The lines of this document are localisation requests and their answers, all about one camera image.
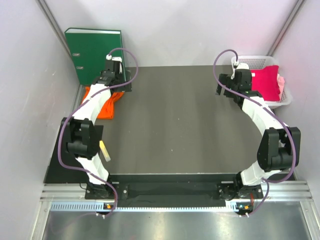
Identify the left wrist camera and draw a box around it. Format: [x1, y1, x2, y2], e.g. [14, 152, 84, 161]
[105, 54, 123, 63]

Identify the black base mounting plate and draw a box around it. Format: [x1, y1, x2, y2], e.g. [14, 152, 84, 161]
[85, 173, 263, 202]

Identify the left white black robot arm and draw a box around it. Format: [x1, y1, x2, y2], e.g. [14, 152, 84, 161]
[57, 55, 131, 199]

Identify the orange t shirt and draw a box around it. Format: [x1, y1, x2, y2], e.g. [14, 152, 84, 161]
[73, 84, 124, 124]

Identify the aluminium frame rail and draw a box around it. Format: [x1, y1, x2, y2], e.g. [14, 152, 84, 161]
[40, 181, 313, 215]

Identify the black mat left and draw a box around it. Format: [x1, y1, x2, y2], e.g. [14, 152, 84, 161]
[43, 125, 104, 184]

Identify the magenta t shirt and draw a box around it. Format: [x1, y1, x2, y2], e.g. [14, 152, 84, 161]
[251, 65, 280, 102]

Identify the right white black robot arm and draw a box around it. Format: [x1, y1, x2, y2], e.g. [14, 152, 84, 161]
[216, 69, 301, 200]

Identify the white plastic basket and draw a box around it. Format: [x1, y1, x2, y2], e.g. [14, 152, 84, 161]
[238, 55, 293, 109]

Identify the light pink t shirt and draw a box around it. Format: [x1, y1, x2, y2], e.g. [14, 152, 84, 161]
[277, 74, 285, 98]

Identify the green ring binder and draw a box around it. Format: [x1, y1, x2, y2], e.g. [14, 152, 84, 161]
[64, 27, 123, 86]

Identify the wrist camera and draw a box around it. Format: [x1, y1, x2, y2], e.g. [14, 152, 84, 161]
[105, 54, 123, 63]
[233, 62, 250, 70]

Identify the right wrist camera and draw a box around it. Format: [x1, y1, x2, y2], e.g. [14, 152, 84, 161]
[233, 62, 250, 70]

